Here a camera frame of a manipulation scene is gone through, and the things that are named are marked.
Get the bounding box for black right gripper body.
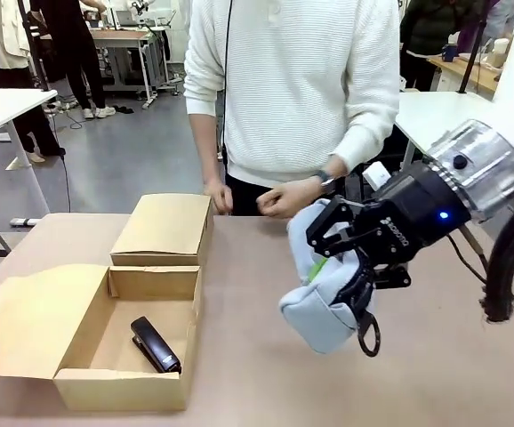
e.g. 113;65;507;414
353;161;472;270

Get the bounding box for grey zippered pencil case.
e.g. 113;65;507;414
277;197;381;359

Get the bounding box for small cardboard box with lid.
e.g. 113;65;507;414
109;192;215;269

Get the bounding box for black stapler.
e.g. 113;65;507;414
130;316;183;375

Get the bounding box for person's left forearm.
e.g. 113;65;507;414
323;106;397;189

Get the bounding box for person's right forearm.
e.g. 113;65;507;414
191;113;219;184

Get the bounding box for large open cardboard box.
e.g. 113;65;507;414
0;262;204;413

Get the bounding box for person's left hand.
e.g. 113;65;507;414
255;176;325;220

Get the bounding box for person's right hand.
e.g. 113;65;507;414
202;178;235;214

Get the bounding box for silver wristwatch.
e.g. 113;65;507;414
316;168;337;189

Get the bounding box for person in white sweater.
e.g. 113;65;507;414
182;0;401;219

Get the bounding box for wooden top workbench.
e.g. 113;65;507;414
427;51;514;94

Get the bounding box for black slanted pole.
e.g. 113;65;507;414
457;0;492;95

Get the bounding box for person in dark green jacket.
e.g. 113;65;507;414
399;0;485;93

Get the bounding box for white desk with grey legs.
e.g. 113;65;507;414
88;26;183;110

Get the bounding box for person in black clothes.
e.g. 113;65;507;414
28;0;116;120

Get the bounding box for white table with white leg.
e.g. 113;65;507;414
0;87;59;214

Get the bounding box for black stand pole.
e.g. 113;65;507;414
15;0;59;95

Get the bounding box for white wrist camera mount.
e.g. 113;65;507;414
362;161;392;191

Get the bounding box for thin black hanging cable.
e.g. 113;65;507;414
220;0;235;166

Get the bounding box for black floor cable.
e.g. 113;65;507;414
43;100;84;214

